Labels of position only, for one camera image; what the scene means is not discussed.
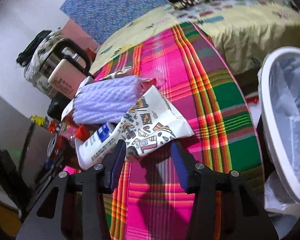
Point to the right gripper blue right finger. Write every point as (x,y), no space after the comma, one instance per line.
(184,164)

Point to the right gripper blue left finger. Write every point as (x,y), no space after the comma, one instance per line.
(113,167)

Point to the red cartoon milk can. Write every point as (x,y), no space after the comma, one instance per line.
(59,147)

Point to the patterned white paper carton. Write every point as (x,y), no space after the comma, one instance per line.
(150,124)

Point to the purple foam net sleeve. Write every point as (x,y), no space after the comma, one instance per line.
(107,100)

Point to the white round trash bin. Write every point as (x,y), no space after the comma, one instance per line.
(279,95)

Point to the pink plaid tablecloth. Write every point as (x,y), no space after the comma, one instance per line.
(185,67)

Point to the black bag on floor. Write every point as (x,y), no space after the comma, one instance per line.
(57,105)

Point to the pineapple print bedding pile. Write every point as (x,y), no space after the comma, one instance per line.
(34,55)

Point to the yellow pineapple bed sheet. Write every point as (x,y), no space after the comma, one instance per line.
(243,32)

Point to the polka dot brown cloth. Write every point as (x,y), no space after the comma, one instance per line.
(184,4)

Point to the steel electric kettle black handle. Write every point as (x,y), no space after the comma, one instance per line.
(66,49)

